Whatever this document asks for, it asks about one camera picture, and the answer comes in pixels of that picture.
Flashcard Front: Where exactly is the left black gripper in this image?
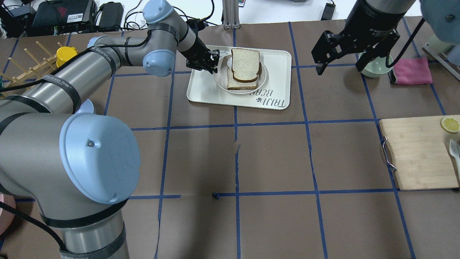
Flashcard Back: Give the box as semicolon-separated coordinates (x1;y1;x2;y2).
180;34;220;74

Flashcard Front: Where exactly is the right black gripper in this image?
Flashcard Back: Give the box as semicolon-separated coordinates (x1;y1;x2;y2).
312;10;400;75

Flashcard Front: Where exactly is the cream round plate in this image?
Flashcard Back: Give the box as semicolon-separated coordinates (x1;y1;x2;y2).
212;54;267;95

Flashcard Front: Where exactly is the bread slice with crust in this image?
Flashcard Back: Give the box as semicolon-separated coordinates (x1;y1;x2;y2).
231;49;261;83

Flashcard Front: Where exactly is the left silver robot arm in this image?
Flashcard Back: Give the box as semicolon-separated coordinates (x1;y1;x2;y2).
1;0;220;259

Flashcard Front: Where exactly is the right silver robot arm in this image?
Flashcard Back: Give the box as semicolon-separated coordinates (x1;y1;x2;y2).
312;0;460;75

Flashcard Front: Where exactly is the bread slice on plate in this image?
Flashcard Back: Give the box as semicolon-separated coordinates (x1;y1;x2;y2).
226;68;259;90

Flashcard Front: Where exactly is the green bowl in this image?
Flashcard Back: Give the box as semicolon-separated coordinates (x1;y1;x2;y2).
358;56;393;78

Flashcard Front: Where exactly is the black power adapter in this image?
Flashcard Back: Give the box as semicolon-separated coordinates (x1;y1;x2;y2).
321;3;336;20

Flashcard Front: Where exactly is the pink cloth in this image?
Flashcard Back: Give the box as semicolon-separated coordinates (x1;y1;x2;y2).
387;57;433;85

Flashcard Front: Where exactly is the lemon half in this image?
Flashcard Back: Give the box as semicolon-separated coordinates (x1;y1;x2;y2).
440;117;460;134

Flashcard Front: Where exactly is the blue bowl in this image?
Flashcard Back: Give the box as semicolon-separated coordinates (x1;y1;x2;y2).
75;99;96;114

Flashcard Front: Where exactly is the wooden cutting board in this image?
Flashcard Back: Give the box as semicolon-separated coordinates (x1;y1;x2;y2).
379;116;459;191

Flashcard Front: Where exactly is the yellow mug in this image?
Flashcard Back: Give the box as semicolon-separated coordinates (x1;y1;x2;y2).
56;46;78;68

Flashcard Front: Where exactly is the black computer box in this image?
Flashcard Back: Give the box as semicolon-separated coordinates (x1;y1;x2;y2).
29;0;97;36

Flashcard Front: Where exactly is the wooden dish rack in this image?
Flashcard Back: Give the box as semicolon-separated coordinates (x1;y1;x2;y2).
1;40;65;89

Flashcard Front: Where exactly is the pink bowl with ice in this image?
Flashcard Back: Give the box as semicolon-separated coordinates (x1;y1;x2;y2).
0;194;16;235

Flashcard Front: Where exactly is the aluminium frame post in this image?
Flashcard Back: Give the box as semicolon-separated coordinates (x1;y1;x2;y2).
222;0;240;29

